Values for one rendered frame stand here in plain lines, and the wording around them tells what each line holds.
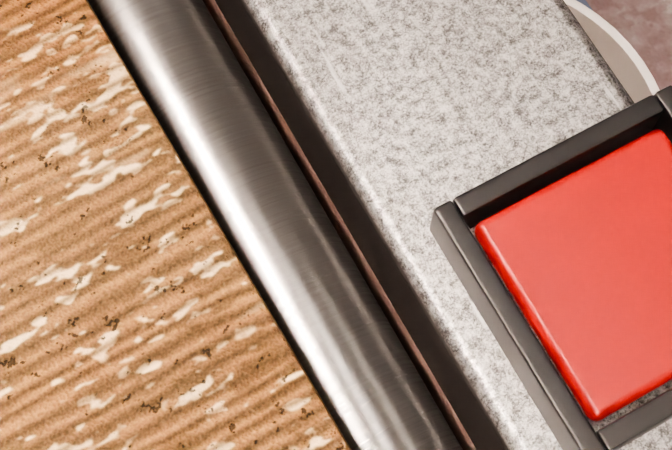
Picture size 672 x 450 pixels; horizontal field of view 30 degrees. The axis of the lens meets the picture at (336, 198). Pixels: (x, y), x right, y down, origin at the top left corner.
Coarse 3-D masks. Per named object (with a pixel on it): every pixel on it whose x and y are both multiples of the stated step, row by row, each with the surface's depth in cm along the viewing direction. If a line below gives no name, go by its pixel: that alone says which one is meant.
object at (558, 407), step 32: (608, 128) 34; (640, 128) 34; (544, 160) 33; (576, 160) 34; (480, 192) 33; (512, 192) 33; (448, 224) 33; (448, 256) 34; (480, 256) 33; (480, 288) 32; (512, 320) 32; (512, 352) 32; (544, 352) 32; (544, 384) 31; (544, 416) 32; (576, 416) 31; (640, 416) 31; (576, 448) 31; (608, 448) 31
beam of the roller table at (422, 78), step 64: (256, 0) 37; (320, 0) 37; (384, 0) 37; (448, 0) 37; (512, 0) 37; (256, 64) 40; (320, 64) 36; (384, 64) 36; (448, 64) 36; (512, 64) 36; (576, 64) 36; (320, 128) 36; (384, 128) 36; (448, 128) 36; (512, 128) 36; (576, 128) 36; (384, 192) 35; (448, 192) 35; (384, 256) 36; (448, 320) 34; (448, 384) 36; (512, 384) 33; (512, 448) 33; (640, 448) 33
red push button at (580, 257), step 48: (576, 192) 33; (624, 192) 33; (480, 240) 33; (528, 240) 33; (576, 240) 33; (624, 240) 33; (528, 288) 33; (576, 288) 33; (624, 288) 33; (576, 336) 32; (624, 336) 32; (576, 384) 32; (624, 384) 32
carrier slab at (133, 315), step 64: (0, 0) 35; (64, 0) 35; (0, 64) 34; (64, 64) 34; (0, 128) 33; (64, 128) 33; (128, 128) 33; (0, 192) 33; (64, 192) 33; (128, 192) 33; (192, 192) 33; (0, 256) 32; (64, 256) 32; (128, 256) 32; (192, 256) 32; (0, 320) 32; (64, 320) 32; (128, 320) 32; (192, 320) 32; (256, 320) 32; (0, 384) 31; (64, 384) 31; (128, 384) 31; (192, 384) 31; (256, 384) 31; (0, 448) 30; (64, 448) 30; (128, 448) 30; (192, 448) 30; (256, 448) 30; (320, 448) 30
